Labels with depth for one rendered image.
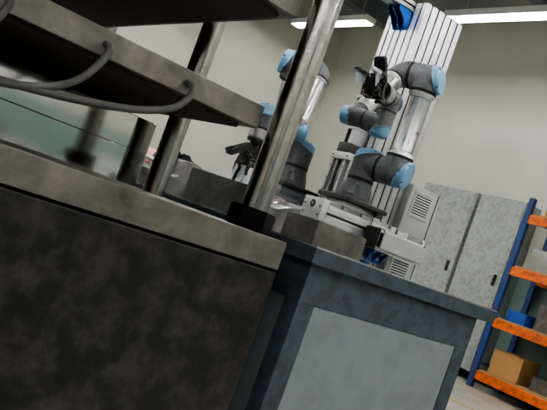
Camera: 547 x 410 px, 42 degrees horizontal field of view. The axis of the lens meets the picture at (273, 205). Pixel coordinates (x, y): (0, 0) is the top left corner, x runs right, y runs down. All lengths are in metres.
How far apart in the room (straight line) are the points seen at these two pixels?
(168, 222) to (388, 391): 0.80
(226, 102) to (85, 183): 0.37
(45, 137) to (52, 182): 0.59
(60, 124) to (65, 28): 0.53
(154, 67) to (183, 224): 0.30
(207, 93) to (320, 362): 0.66
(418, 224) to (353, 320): 1.82
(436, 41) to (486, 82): 5.93
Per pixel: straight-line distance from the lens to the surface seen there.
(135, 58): 1.37
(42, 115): 1.80
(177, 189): 2.60
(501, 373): 7.55
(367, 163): 3.04
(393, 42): 3.52
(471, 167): 9.04
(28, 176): 1.21
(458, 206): 8.56
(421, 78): 3.08
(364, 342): 1.74
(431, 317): 1.89
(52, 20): 1.32
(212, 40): 1.86
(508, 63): 9.36
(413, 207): 3.43
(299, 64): 1.52
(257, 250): 1.44
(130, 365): 1.38
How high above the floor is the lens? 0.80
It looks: 2 degrees up
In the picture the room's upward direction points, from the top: 20 degrees clockwise
